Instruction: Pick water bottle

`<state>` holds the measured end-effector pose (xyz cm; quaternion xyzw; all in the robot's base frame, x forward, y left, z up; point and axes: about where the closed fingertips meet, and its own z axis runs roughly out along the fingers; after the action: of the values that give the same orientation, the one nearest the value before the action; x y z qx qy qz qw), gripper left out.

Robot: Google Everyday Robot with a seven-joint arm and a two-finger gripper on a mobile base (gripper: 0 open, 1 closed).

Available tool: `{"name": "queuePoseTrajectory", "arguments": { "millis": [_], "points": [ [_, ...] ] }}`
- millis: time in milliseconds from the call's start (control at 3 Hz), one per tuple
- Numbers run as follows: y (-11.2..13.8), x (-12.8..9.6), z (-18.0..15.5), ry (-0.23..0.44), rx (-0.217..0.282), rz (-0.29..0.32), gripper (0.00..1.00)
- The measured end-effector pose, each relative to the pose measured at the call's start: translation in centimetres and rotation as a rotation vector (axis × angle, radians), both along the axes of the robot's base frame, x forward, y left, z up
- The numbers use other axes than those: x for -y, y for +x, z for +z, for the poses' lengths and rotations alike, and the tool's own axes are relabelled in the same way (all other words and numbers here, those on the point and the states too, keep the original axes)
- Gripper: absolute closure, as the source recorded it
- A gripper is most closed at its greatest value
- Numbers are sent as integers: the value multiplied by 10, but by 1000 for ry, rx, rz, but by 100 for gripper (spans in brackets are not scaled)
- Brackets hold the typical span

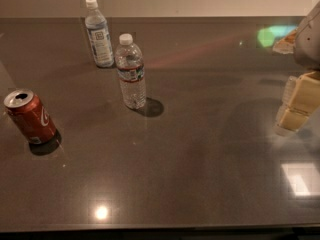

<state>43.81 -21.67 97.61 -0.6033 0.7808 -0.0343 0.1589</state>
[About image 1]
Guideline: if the red cola can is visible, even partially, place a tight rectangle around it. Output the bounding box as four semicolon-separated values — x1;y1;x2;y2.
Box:
4;89;56;145

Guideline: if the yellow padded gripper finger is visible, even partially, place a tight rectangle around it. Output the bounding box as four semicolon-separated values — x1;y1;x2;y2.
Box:
274;71;320;136

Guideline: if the clear water bottle red label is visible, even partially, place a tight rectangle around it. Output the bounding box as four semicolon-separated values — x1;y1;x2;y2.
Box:
115;33;146;110

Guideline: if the water bottle blue white label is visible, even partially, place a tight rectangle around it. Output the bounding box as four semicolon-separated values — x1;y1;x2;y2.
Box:
85;0;114;68

